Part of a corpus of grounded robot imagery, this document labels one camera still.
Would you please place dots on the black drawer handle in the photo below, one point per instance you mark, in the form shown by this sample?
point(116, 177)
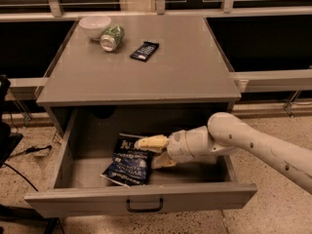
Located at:
point(140, 206)

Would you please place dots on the black equipment at left edge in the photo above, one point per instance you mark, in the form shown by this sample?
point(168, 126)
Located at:
point(8, 141)

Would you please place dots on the open grey top drawer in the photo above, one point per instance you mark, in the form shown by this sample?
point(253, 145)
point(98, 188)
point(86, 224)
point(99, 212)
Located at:
point(76, 187)

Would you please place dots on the grey cabinet with counter top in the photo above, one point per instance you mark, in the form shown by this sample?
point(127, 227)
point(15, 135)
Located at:
point(186, 68)

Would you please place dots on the metal window railing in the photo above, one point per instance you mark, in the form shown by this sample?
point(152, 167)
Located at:
point(267, 43)

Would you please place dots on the white ceramic bowl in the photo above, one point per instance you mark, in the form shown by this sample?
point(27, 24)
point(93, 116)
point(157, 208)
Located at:
point(93, 26)

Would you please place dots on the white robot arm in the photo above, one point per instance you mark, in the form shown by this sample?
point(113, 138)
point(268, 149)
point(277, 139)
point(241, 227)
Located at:
point(223, 133)

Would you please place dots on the dark blue candy bar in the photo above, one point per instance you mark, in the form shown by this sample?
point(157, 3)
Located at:
point(145, 51)

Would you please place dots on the green soda can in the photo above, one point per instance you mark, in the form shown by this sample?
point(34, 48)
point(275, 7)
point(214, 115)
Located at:
point(111, 37)

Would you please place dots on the blue Kettle chip bag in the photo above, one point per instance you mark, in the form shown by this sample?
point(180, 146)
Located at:
point(129, 166)

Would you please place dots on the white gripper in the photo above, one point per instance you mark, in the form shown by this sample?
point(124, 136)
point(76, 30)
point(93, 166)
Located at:
point(176, 145)

